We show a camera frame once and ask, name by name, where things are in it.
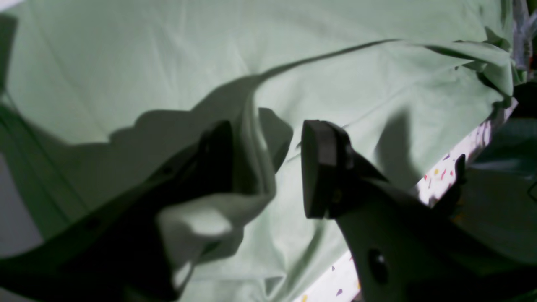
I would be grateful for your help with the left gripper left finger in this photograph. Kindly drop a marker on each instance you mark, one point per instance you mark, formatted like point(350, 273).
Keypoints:
point(116, 254)

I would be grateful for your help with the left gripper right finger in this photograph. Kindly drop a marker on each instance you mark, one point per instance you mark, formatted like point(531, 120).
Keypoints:
point(403, 251)

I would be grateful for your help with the light green T-shirt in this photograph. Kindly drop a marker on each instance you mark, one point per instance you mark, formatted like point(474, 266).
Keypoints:
point(97, 95)

